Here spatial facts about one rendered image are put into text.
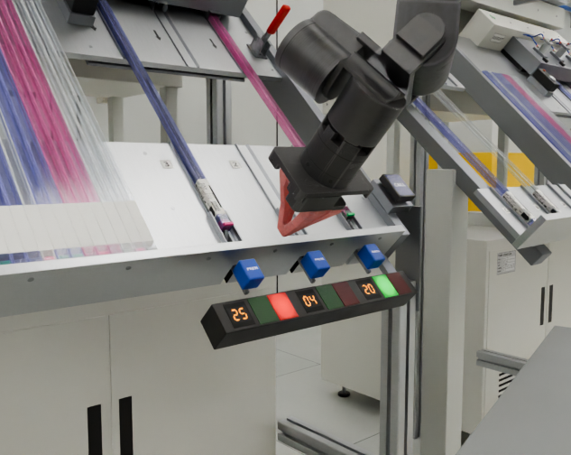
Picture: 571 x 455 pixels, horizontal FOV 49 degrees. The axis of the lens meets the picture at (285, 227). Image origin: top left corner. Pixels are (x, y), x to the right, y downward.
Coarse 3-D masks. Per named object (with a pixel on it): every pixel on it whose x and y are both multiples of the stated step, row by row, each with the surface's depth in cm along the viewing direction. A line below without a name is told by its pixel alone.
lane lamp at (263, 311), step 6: (252, 300) 73; (258, 300) 74; (264, 300) 74; (252, 306) 72; (258, 306) 73; (264, 306) 73; (270, 306) 74; (258, 312) 72; (264, 312) 73; (270, 312) 73; (258, 318) 72; (264, 318) 72; (270, 318) 73; (276, 318) 73
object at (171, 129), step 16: (112, 16) 96; (112, 32) 95; (128, 48) 93; (144, 80) 89; (160, 96) 88; (160, 112) 86; (176, 128) 85; (176, 144) 83; (192, 160) 82; (192, 176) 81
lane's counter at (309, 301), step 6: (300, 294) 78; (306, 294) 78; (312, 294) 79; (300, 300) 77; (306, 300) 78; (312, 300) 78; (318, 300) 79; (306, 306) 77; (312, 306) 77; (318, 306) 78
